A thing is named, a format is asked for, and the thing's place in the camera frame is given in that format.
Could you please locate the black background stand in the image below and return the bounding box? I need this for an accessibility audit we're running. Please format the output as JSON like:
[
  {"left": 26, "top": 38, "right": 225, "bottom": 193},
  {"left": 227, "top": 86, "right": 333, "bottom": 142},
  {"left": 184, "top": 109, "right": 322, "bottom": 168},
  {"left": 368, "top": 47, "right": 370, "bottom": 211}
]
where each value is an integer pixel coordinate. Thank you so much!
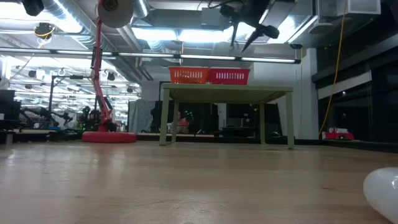
[{"left": 48, "top": 74, "right": 91, "bottom": 125}]

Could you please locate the green perforated metal shelf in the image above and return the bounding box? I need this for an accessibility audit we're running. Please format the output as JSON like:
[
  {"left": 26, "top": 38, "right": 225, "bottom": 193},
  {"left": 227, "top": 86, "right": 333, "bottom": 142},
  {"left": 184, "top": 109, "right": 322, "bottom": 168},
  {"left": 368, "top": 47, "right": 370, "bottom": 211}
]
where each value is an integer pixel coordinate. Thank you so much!
[{"left": 159, "top": 83, "right": 295, "bottom": 149}]

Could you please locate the red toy vehicle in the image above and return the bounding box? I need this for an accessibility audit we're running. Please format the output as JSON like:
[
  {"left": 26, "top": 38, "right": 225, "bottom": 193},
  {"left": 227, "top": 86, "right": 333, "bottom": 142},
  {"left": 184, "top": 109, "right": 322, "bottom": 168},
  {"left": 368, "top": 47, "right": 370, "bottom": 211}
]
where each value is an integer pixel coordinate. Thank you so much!
[{"left": 322, "top": 126, "right": 355, "bottom": 141}]

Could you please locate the yellow extension cable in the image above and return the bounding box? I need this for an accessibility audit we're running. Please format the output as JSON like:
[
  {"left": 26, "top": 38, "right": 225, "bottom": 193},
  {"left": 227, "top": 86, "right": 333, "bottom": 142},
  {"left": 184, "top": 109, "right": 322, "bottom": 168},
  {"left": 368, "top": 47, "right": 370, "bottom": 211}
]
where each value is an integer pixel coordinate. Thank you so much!
[{"left": 317, "top": 0, "right": 348, "bottom": 136}]

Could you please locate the long ceiling light fixture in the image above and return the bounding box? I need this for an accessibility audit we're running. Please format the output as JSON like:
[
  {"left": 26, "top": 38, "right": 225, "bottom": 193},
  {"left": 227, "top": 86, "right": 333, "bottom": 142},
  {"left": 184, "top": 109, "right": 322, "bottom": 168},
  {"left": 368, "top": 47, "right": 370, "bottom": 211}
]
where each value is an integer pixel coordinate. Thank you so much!
[{"left": 0, "top": 47, "right": 302, "bottom": 65}]

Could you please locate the black cabinet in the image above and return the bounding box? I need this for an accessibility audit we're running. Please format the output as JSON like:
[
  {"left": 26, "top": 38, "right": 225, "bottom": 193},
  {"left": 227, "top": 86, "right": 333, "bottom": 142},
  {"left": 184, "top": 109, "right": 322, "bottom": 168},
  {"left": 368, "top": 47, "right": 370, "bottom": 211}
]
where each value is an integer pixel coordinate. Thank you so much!
[{"left": 152, "top": 102, "right": 282, "bottom": 144}]

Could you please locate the red plastic basket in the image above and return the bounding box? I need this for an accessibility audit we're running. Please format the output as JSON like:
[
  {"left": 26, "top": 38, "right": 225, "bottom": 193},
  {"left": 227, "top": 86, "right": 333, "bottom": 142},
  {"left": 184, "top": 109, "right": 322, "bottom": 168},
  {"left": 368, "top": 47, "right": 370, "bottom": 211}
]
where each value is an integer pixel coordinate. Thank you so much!
[{"left": 207, "top": 68, "right": 251, "bottom": 86}]

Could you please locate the black ceiling fixture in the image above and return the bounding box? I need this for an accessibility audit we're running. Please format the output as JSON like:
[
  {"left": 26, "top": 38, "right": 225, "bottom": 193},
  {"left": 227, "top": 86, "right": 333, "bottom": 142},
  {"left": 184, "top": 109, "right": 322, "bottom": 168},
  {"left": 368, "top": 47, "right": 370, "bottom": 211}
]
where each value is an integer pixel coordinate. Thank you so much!
[{"left": 21, "top": 0, "right": 45, "bottom": 17}]

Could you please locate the white earbuds case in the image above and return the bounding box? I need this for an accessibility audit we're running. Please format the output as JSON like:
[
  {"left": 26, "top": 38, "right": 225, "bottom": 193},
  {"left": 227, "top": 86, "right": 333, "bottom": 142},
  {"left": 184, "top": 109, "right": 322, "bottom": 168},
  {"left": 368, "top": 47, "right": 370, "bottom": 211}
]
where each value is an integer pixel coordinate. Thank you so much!
[{"left": 363, "top": 167, "right": 398, "bottom": 224}]

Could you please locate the grey cover cloth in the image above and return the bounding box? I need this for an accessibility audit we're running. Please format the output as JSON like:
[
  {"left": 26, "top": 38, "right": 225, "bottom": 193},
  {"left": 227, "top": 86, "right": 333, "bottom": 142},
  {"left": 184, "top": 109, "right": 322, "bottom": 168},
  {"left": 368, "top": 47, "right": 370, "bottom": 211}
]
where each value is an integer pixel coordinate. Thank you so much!
[{"left": 127, "top": 99, "right": 156, "bottom": 134}]

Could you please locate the orange plastic basket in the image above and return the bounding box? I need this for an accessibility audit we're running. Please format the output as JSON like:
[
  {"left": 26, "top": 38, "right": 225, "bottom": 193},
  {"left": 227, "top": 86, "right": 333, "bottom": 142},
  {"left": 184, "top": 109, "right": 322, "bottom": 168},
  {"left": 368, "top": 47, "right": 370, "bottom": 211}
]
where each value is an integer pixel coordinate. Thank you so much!
[{"left": 168, "top": 66, "right": 210, "bottom": 85}]

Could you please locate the black hanging cable reel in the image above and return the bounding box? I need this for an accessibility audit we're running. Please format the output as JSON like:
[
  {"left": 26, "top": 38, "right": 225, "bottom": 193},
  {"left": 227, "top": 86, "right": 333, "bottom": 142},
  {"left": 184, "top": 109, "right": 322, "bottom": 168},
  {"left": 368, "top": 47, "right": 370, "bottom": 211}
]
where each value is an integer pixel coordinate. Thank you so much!
[{"left": 33, "top": 22, "right": 56, "bottom": 40}]

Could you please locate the person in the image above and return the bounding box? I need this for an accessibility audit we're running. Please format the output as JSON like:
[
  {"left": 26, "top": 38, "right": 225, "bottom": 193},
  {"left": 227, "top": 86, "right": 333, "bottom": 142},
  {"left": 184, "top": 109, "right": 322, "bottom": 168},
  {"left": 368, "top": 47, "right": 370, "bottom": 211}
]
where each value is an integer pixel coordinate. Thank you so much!
[{"left": 175, "top": 111, "right": 191, "bottom": 134}]

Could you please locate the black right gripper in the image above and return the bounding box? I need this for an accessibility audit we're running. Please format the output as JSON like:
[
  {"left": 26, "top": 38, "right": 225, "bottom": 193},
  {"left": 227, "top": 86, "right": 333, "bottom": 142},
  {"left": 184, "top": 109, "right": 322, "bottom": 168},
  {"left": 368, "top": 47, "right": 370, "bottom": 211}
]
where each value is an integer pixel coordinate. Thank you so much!
[{"left": 219, "top": 0, "right": 280, "bottom": 53}]

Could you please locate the red desk lamp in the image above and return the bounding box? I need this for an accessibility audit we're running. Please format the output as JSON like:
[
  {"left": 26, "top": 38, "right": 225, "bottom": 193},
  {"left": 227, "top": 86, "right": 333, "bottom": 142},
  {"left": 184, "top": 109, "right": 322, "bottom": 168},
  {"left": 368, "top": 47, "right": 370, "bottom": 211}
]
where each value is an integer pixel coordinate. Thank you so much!
[{"left": 81, "top": 0, "right": 137, "bottom": 144}]

